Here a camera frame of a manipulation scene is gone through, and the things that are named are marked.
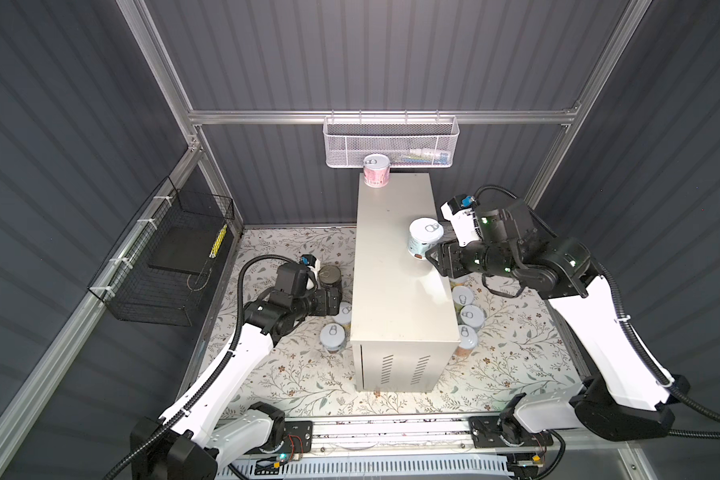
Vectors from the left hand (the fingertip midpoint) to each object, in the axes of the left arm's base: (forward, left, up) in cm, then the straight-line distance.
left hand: (326, 294), depth 79 cm
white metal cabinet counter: (-19, -16, +16) cm, 30 cm away
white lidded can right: (-2, -43, -13) cm, 45 cm away
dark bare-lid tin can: (+12, 0, -9) cm, 15 cm away
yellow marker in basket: (+13, +29, +8) cm, 33 cm away
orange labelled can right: (-9, -40, -13) cm, 43 cm away
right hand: (-4, -25, +20) cm, 32 cm away
